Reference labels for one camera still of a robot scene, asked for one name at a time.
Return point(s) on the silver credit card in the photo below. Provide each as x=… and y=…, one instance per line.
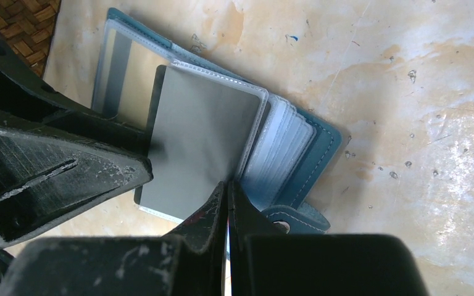
x=202, y=127

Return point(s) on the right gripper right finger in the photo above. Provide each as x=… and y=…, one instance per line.
x=266, y=261

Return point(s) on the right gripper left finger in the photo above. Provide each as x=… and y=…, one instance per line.
x=188, y=260

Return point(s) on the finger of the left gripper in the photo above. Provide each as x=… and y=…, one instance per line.
x=48, y=176
x=25, y=95

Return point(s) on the teal leather card holder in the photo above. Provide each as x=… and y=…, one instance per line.
x=290, y=150

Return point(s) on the gold striped credit card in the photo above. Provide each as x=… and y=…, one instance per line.
x=124, y=89

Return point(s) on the woven brown divided basket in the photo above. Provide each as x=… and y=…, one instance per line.
x=28, y=26

